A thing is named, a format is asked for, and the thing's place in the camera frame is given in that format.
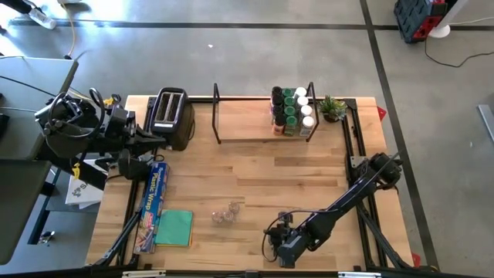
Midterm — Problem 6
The black aluminium rig frame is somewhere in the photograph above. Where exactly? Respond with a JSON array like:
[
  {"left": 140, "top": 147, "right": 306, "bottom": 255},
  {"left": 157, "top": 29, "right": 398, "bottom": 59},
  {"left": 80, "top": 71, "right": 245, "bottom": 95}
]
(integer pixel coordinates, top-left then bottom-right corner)
[{"left": 86, "top": 94, "right": 441, "bottom": 271}]

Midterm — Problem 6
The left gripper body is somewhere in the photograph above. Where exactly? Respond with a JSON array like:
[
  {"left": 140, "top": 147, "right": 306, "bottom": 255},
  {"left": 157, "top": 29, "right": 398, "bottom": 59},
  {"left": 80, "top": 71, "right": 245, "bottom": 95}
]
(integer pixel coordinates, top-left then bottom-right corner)
[{"left": 123, "top": 110, "right": 150, "bottom": 150}]

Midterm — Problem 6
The blue plastic wrap box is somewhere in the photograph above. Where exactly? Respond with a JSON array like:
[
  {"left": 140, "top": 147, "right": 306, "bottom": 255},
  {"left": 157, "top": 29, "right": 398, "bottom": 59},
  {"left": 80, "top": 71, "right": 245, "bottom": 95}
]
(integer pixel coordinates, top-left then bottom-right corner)
[{"left": 133, "top": 161, "right": 171, "bottom": 255}]

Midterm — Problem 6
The green notebook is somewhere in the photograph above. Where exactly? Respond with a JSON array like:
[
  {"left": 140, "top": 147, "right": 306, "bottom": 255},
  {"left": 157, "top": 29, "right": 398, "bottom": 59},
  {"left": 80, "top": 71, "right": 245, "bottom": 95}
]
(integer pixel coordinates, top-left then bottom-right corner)
[{"left": 154, "top": 208, "right": 195, "bottom": 248}]

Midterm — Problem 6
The yellow extension cable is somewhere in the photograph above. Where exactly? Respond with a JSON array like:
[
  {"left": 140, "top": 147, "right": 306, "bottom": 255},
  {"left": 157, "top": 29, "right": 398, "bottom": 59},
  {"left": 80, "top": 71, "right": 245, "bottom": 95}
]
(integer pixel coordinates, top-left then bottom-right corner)
[{"left": 57, "top": 0, "right": 117, "bottom": 110}]

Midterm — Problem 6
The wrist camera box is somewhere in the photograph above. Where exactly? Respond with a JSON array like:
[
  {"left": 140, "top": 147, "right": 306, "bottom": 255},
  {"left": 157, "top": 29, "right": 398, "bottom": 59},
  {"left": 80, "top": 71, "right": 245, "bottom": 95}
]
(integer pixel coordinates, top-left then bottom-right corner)
[
  {"left": 276, "top": 230, "right": 310, "bottom": 270},
  {"left": 104, "top": 103, "right": 130, "bottom": 137}
]

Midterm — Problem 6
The white cardboard box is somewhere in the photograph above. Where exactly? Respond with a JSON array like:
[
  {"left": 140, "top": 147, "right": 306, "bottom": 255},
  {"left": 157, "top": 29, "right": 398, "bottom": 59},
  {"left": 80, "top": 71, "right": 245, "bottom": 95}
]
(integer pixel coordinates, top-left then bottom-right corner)
[{"left": 64, "top": 160, "right": 109, "bottom": 210}]

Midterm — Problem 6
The blue and red crate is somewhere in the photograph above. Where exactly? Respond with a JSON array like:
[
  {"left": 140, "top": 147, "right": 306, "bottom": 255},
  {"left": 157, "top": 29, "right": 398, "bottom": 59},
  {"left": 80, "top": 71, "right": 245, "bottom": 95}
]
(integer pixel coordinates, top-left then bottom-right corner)
[{"left": 393, "top": 0, "right": 449, "bottom": 44}]

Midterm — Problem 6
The black toaster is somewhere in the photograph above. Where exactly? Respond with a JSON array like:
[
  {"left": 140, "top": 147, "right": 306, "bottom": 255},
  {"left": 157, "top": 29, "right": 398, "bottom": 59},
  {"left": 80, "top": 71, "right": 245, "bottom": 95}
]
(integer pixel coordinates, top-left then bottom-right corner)
[{"left": 148, "top": 86, "right": 197, "bottom": 152}]

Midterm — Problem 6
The small potted green plant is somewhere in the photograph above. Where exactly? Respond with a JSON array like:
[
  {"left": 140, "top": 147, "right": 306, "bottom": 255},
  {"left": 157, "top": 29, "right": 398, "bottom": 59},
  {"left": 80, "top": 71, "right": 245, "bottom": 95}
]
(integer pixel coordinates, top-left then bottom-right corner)
[{"left": 319, "top": 95, "right": 349, "bottom": 124}]

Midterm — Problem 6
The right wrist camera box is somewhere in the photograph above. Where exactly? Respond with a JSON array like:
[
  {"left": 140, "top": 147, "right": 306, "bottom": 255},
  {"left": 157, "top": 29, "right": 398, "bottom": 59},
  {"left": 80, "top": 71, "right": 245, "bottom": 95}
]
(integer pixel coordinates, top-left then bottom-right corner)
[{"left": 276, "top": 230, "right": 310, "bottom": 270}]

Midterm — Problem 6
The dark grey desk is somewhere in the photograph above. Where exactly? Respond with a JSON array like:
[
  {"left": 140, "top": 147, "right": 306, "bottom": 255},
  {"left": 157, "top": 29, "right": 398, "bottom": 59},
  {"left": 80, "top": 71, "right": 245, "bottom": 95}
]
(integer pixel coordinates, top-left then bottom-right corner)
[{"left": 0, "top": 158, "right": 53, "bottom": 266}]

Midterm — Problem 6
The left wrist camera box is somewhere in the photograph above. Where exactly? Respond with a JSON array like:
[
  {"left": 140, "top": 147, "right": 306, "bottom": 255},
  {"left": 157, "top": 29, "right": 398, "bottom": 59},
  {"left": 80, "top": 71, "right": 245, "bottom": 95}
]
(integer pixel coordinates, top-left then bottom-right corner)
[{"left": 104, "top": 103, "right": 130, "bottom": 137}]

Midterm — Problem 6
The black-framed wooden shelf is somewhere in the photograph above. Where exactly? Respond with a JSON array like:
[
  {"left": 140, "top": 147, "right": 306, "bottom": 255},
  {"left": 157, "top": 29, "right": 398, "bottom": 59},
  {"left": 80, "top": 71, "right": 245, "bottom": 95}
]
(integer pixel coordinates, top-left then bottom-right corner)
[{"left": 211, "top": 81, "right": 321, "bottom": 146}]

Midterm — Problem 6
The black floor cable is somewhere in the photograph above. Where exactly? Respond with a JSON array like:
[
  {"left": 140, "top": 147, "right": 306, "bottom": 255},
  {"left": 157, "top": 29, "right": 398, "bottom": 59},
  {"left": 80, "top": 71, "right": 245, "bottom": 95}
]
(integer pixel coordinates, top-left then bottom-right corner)
[{"left": 423, "top": 36, "right": 494, "bottom": 70}]

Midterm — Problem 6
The grey office desk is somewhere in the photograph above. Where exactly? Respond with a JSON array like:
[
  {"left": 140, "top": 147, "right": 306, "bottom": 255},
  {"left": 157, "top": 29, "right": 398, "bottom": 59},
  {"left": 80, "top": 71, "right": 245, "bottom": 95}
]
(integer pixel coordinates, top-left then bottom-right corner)
[{"left": 0, "top": 56, "right": 80, "bottom": 160}]

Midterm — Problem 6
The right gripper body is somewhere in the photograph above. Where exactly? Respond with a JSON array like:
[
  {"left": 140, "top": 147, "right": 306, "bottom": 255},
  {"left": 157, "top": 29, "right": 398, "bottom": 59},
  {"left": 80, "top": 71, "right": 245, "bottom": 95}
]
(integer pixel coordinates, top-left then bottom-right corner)
[{"left": 266, "top": 211, "right": 300, "bottom": 252}]

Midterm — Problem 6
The grey metal bar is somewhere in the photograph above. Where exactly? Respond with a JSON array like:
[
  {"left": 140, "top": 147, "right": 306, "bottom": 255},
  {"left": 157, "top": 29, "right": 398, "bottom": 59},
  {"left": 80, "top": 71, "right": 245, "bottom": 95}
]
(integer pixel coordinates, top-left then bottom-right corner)
[{"left": 477, "top": 103, "right": 494, "bottom": 144}]

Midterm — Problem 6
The small metal clip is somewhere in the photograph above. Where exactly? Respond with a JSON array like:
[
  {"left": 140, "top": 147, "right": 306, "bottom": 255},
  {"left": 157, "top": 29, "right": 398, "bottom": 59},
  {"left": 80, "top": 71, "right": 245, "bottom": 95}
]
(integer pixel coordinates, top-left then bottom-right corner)
[{"left": 37, "top": 230, "right": 56, "bottom": 245}]

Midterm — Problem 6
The white floor post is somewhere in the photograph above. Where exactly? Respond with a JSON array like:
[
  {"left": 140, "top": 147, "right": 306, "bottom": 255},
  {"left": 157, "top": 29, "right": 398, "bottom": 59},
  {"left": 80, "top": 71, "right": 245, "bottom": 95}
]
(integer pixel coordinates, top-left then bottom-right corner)
[{"left": 428, "top": 0, "right": 470, "bottom": 39}]

